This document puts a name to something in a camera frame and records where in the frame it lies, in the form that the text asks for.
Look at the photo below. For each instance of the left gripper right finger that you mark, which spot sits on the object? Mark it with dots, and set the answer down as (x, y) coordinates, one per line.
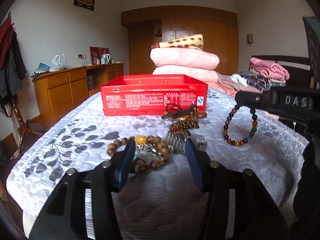
(228, 196)

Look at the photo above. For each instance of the beige folded garment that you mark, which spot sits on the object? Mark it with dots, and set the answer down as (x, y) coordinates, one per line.
(230, 87)

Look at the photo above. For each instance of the wooden coat stand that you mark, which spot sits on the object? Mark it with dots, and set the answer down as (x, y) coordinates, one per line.
(24, 129)

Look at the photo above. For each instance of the dark wooden headboard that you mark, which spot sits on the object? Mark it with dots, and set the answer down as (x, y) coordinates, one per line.
(299, 69)

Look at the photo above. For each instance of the pink folded jacket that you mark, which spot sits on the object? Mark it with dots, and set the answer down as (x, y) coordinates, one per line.
(269, 69)

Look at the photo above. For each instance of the yellow brown spotted blanket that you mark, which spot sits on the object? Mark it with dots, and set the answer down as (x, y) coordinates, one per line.
(188, 42)

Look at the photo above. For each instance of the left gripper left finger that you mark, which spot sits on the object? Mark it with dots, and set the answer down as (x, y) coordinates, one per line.
(108, 177)

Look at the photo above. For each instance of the lower pink folded quilt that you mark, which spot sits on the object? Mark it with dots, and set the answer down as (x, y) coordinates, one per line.
(196, 73)

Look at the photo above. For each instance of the pink bedspread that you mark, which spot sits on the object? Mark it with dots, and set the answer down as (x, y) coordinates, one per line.
(216, 86)

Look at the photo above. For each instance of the white plastic bag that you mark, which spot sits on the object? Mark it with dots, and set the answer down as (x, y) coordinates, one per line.
(58, 63)

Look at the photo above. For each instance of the red photo frames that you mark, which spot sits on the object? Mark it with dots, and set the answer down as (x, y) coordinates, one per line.
(96, 53)

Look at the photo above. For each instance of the blue folded cloth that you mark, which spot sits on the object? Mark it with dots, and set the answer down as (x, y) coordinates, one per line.
(42, 69)

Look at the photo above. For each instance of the silver metal watch band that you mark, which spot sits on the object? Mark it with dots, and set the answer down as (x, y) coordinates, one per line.
(180, 142)

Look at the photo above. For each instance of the hanging dark coats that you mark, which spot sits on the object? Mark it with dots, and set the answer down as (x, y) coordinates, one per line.
(12, 66)

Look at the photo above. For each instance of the red tin box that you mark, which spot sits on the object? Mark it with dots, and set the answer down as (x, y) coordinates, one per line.
(150, 94)

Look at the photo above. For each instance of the white cloth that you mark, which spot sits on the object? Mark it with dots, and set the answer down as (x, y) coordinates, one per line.
(239, 79)

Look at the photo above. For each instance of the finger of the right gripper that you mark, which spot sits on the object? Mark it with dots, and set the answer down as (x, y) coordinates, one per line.
(253, 100)

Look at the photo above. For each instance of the wall switch box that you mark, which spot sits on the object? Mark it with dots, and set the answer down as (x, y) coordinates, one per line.
(249, 38)

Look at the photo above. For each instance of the upper pink folded quilt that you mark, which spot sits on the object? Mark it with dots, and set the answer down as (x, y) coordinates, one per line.
(191, 58)

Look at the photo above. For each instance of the wooden bead bracelet amber stone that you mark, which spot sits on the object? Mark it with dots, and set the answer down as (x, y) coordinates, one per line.
(151, 152)

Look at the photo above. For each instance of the pink folded quilt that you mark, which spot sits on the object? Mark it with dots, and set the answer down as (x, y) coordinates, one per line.
(196, 73)
(191, 58)

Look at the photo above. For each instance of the plaid folded clothes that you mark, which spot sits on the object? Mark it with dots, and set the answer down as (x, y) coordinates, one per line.
(262, 84)

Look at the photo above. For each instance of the wooden sideboard cabinet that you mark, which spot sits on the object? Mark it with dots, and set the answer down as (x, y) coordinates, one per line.
(58, 93)

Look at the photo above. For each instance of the white thermos kettle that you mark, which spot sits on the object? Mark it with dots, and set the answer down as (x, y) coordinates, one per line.
(105, 57)

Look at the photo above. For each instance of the wall power socket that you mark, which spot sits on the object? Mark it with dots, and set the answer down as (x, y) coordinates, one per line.
(81, 56)

